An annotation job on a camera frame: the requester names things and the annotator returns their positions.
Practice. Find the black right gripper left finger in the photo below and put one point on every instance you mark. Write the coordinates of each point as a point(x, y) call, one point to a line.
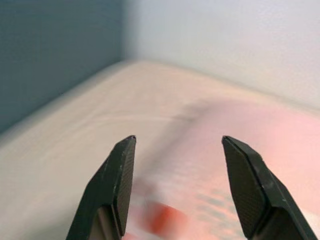
point(105, 190)

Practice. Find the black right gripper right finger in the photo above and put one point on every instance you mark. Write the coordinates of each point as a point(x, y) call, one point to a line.
point(250, 190)

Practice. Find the pink patterned pillow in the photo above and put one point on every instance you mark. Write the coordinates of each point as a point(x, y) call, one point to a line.
point(175, 162)

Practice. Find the mattress with cream sheet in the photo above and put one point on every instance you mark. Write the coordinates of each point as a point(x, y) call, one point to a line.
point(62, 137)

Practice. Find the teal padded headboard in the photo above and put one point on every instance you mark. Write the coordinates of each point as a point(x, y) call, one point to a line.
point(50, 50)

